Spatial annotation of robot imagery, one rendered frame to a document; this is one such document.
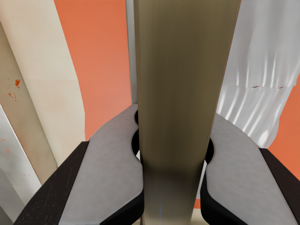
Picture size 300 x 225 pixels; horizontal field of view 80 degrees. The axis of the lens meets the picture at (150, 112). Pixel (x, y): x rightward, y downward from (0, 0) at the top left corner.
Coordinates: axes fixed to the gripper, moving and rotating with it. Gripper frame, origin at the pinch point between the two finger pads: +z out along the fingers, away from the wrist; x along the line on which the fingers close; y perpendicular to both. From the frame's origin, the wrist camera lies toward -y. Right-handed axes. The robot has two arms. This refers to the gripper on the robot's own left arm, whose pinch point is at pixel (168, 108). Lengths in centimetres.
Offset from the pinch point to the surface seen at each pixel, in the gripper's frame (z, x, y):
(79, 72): 5.4, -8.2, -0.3
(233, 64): 5.0, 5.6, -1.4
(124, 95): 5.3, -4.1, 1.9
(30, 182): 1.8, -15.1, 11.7
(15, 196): 100, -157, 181
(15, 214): 99, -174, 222
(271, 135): 5.0, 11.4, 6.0
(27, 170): 1.8, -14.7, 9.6
